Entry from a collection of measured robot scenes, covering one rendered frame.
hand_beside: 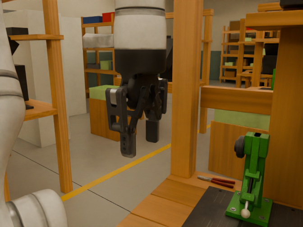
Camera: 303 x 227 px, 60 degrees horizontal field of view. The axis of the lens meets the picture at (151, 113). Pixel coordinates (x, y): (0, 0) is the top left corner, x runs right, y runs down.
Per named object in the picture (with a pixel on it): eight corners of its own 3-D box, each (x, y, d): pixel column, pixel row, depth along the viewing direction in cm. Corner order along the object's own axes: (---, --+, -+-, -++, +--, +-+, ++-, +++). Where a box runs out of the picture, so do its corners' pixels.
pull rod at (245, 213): (248, 221, 79) (250, 204, 78) (239, 218, 81) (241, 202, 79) (251, 211, 84) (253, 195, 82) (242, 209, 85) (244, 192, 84)
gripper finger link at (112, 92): (124, 78, 37) (126, 93, 38) (103, 89, 34) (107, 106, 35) (138, 79, 36) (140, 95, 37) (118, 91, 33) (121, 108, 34)
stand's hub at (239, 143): (241, 162, 84) (243, 140, 82) (231, 160, 86) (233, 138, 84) (245, 154, 91) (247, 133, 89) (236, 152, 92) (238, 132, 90)
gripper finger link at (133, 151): (123, 130, 39) (123, 154, 39) (120, 131, 38) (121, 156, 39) (135, 133, 37) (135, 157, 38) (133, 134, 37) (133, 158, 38)
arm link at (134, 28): (117, 48, 45) (116, 10, 44) (176, 49, 40) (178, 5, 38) (79, 49, 38) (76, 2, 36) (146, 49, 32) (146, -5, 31)
